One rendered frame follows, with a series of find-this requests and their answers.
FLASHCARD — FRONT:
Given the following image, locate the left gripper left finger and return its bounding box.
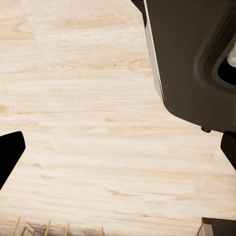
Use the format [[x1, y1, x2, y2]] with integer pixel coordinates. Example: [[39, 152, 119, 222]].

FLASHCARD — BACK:
[[0, 131, 26, 190]]

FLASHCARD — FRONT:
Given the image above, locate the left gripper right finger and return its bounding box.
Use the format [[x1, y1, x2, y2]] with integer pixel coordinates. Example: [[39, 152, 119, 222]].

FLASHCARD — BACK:
[[220, 131, 236, 170]]

